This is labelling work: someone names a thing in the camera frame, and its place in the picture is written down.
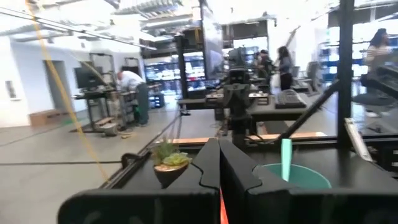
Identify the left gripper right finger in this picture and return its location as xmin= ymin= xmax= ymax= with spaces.
xmin=219 ymin=138 xmax=398 ymax=224

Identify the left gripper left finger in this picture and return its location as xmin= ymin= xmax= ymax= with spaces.
xmin=57 ymin=138 xmax=223 ymax=224

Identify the green bowl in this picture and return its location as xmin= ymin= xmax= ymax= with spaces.
xmin=252 ymin=163 xmax=333 ymax=190

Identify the teal handled spoon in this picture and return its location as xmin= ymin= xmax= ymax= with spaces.
xmin=280 ymin=138 xmax=294 ymax=182

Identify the red plate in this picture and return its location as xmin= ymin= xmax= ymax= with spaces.
xmin=220 ymin=188 xmax=230 ymax=224

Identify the potted succulent plant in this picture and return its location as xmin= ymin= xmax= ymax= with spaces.
xmin=151 ymin=136 xmax=193 ymax=189

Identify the wooden side board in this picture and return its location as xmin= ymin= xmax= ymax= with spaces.
xmin=172 ymin=131 xmax=328 ymax=146

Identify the grey desk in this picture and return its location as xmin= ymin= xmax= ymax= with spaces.
xmin=248 ymin=93 xmax=320 ymax=123

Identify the white light strip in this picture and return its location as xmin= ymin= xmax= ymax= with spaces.
xmin=343 ymin=117 xmax=374 ymax=163

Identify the black keyboard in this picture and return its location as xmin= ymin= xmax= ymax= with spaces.
xmin=274 ymin=89 xmax=308 ymax=110

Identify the lit storage shelf rack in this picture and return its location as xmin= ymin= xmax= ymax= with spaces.
xmin=144 ymin=52 xmax=206 ymax=94

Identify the person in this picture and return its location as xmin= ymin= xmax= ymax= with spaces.
xmin=364 ymin=27 xmax=393 ymax=118
xmin=257 ymin=49 xmax=275 ymax=80
xmin=277 ymin=45 xmax=294 ymax=91
xmin=116 ymin=70 xmax=150 ymax=126

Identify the metal workbench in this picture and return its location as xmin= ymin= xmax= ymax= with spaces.
xmin=72 ymin=86 xmax=139 ymax=133

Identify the large black display panel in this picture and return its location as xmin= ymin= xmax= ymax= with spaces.
xmin=198 ymin=0 xmax=225 ymax=82

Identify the black computer monitor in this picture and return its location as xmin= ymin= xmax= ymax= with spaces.
xmin=73 ymin=66 xmax=105 ymax=90

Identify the cardboard box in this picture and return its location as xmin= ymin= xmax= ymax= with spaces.
xmin=29 ymin=108 xmax=72 ymax=128

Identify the black frame corner bracket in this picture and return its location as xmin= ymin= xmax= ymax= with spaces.
xmin=120 ymin=151 xmax=150 ymax=171

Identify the black diagonal frame brace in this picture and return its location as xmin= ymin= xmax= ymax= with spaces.
xmin=275 ymin=80 xmax=340 ymax=144

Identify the black frame post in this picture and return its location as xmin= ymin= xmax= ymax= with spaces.
xmin=337 ymin=0 xmax=356 ymax=149

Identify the yellow cable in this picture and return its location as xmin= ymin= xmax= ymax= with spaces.
xmin=24 ymin=0 xmax=112 ymax=184

